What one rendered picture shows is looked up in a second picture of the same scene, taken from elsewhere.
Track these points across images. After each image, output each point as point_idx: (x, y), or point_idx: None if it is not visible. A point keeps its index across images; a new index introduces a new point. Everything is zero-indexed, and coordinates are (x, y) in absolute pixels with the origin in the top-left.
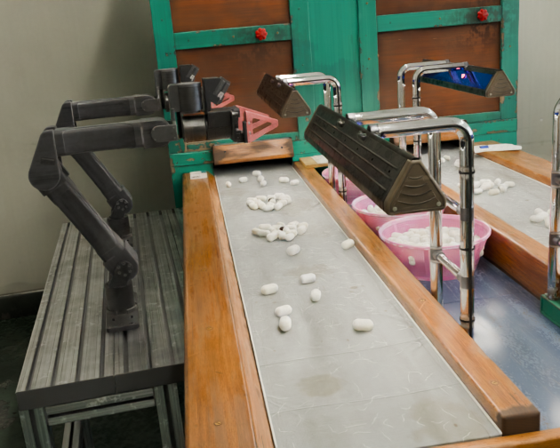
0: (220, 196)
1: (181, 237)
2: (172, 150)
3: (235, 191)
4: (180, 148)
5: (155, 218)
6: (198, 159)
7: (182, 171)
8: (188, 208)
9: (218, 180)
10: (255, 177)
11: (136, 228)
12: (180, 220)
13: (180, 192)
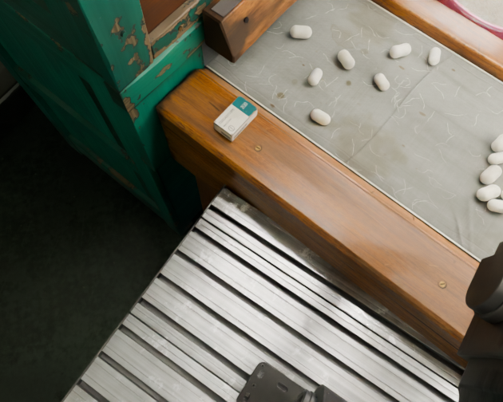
0: (378, 187)
1: (377, 317)
2: (124, 80)
3: (366, 141)
4: (141, 63)
5: (235, 273)
6: (178, 58)
7: (152, 101)
8: (466, 329)
9: (250, 92)
10: (304, 43)
11: (229, 324)
12: (304, 260)
13: (154, 135)
